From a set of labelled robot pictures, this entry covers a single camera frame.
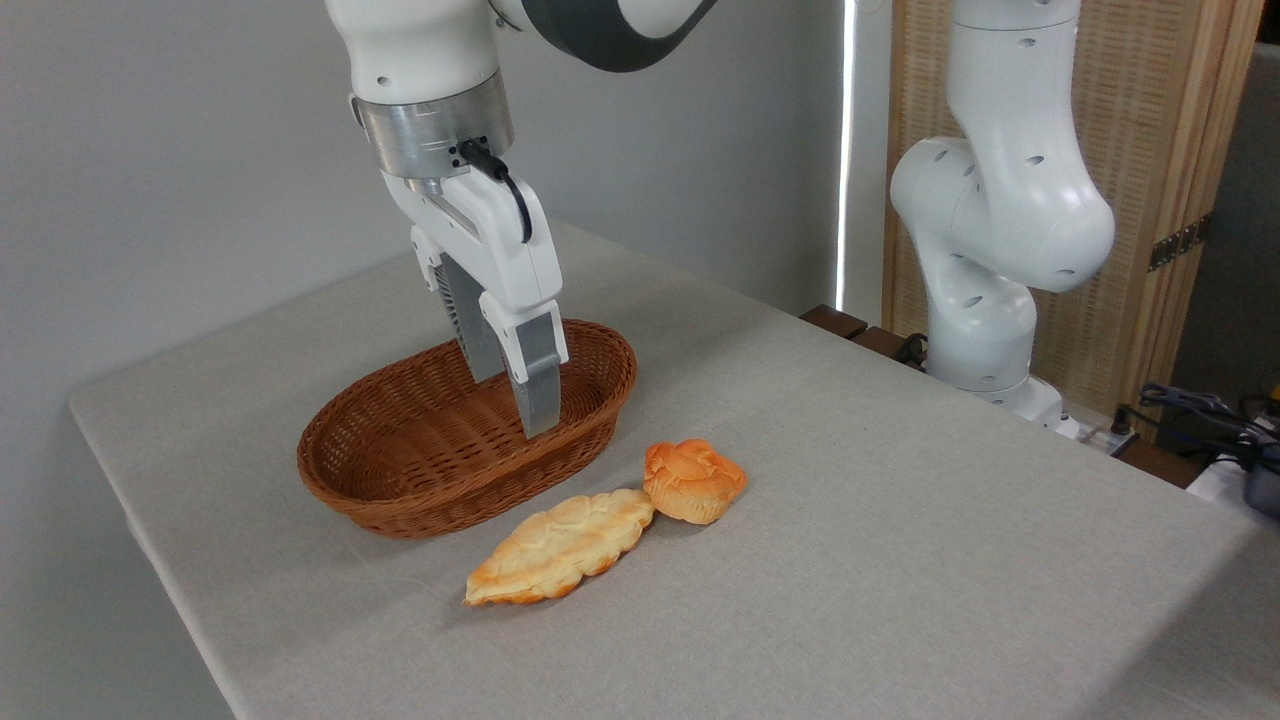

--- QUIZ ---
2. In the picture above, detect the metal screen hinge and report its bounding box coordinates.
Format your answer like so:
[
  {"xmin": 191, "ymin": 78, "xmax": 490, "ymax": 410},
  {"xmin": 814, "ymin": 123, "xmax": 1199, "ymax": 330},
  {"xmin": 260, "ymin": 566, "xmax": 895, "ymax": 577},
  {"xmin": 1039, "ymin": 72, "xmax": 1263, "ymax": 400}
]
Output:
[{"xmin": 1147, "ymin": 213, "xmax": 1214, "ymax": 274}]

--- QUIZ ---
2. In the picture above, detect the white power strip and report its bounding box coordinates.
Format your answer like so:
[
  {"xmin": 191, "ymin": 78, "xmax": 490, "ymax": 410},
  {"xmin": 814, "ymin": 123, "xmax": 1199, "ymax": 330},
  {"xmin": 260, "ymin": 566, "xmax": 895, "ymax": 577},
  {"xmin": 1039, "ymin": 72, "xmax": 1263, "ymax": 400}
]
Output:
[{"xmin": 1058, "ymin": 418, "xmax": 1141, "ymax": 458}]

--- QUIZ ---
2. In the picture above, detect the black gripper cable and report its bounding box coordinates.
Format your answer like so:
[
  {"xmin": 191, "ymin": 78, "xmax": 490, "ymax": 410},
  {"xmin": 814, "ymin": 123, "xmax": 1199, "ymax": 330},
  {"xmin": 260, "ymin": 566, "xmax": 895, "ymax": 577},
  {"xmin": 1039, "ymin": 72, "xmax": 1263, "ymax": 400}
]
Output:
[{"xmin": 457, "ymin": 139, "xmax": 534, "ymax": 245}]

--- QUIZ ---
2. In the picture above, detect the black cable bundle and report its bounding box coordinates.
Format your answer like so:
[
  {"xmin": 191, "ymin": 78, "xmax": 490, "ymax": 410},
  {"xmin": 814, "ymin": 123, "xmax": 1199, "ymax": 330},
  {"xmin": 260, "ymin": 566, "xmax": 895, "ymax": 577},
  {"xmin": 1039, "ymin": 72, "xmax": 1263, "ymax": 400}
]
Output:
[{"xmin": 1126, "ymin": 382, "xmax": 1280, "ymax": 473}]

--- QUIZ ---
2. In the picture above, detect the bamboo folding screen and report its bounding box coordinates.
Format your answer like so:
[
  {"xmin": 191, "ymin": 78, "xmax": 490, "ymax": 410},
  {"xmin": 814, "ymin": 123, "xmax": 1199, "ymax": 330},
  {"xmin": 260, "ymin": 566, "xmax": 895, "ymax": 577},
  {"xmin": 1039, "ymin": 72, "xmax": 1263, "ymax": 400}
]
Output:
[{"xmin": 882, "ymin": 0, "xmax": 1267, "ymax": 442}]

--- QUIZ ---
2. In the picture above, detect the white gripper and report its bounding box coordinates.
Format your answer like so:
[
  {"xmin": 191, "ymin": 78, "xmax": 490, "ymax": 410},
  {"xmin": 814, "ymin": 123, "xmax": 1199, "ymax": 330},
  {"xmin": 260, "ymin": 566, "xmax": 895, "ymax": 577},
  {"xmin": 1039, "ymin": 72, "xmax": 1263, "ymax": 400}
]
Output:
[{"xmin": 380, "ymin": 163, "xmax": 570, "ymax": 440}]

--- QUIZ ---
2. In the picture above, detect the round orange bread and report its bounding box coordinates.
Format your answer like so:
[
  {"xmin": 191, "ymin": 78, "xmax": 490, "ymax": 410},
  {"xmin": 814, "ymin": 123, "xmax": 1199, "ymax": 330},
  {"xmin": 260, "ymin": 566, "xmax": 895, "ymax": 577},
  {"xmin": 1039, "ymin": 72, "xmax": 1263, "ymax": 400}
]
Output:
[{"xmin": 642, "ymin": 438, "xmax": 749, "ymax": 526}]

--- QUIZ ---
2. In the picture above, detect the grey linen tablecloth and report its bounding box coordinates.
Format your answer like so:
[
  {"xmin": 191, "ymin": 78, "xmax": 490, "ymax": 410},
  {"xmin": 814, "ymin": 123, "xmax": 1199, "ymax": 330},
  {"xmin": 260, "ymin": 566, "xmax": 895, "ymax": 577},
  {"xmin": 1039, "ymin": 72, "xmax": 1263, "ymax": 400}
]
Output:
[{"xmin": 67, "ymin": 218, "xmax": 1280, "ymax": 720}]

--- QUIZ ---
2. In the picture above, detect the brown wicker oval basket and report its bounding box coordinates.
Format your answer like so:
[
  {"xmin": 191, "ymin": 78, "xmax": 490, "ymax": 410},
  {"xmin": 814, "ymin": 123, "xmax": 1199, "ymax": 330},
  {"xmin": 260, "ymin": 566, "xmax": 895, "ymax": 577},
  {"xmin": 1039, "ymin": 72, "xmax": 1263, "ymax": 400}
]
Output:
[{"xmin": 296, "ymin": 319, "xmax": 639, "ymax": 541}]

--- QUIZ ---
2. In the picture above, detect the dark grey box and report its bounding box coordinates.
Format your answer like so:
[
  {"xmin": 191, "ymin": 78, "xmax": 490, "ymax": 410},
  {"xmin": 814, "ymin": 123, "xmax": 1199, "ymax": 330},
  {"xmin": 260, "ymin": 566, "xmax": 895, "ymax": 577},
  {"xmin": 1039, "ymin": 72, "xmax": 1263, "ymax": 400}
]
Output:
[{"xmin": 1243, "ymin": 440, "xmax": 1280, "ymax": 521}]

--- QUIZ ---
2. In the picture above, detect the long leaf-shaped bread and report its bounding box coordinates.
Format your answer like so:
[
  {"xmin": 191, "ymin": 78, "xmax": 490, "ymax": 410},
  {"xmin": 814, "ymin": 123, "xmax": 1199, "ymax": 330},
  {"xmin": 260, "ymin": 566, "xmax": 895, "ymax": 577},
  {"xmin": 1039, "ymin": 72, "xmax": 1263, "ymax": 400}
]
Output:
[{"xmin": 462, "ymin": 488, "xmax": 657, "ymax": 608}]

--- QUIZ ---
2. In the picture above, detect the dark wooden side table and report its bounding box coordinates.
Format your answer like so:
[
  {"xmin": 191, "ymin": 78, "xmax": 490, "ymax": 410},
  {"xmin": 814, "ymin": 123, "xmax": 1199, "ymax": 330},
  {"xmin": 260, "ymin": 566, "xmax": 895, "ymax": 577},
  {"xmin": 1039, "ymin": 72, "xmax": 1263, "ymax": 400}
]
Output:
[{"xmin": 799, "ymin": 304, "xmax": 933, "ymax": 369}]

